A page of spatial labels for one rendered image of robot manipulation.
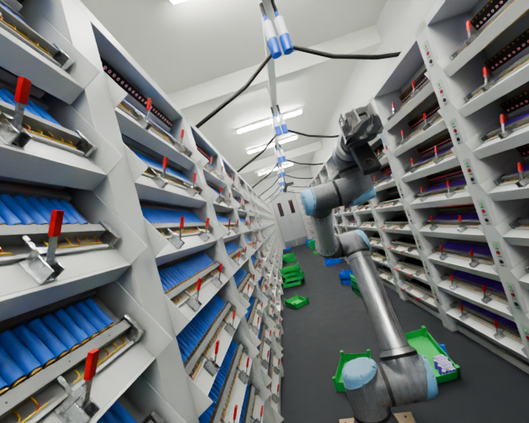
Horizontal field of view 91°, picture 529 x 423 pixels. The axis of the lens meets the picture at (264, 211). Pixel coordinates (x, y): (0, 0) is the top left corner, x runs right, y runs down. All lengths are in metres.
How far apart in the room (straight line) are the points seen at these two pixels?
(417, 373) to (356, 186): 0.78
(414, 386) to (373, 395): 0.16
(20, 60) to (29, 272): 0.35
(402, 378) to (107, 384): 1.04
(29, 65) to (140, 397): 0.63
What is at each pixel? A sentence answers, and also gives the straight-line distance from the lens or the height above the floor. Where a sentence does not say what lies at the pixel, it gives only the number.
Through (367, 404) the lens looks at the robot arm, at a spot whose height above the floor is 0.30.
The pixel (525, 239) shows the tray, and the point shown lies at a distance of 1.46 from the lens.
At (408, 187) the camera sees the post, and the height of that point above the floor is 1.04.
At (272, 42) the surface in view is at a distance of 1.80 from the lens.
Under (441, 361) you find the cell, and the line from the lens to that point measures 1.90.
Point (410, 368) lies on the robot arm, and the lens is 1.30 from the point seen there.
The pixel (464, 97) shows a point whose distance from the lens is 1.54.
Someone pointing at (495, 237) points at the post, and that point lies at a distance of 1.57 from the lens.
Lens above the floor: 1.06
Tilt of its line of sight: 3 degrees up
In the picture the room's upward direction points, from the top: 17 degrees counter-clockwise
